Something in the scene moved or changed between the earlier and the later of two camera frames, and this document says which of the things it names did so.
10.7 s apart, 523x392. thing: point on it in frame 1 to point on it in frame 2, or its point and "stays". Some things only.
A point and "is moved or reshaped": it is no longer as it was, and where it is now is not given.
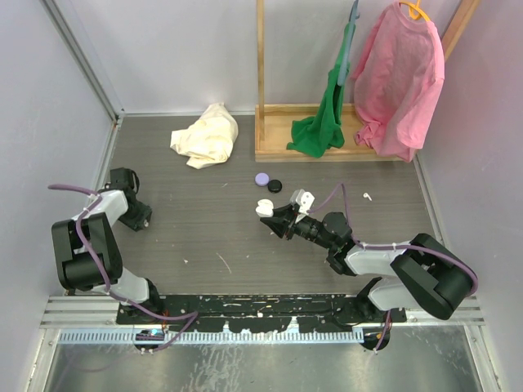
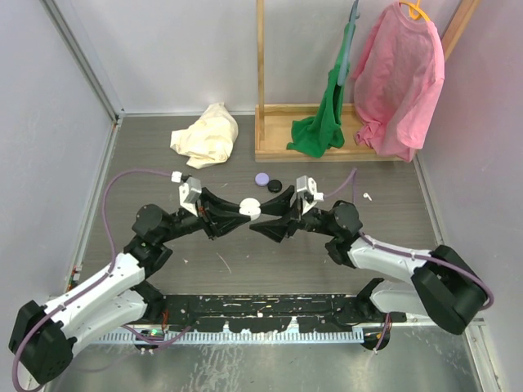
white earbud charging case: (265, 208) is moved or reshaped
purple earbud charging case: (261, 179) stays
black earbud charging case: (274, 186) stays
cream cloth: (208, 140) stays
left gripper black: (136, 223) to (217, 222)
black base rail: (261, 313) stays
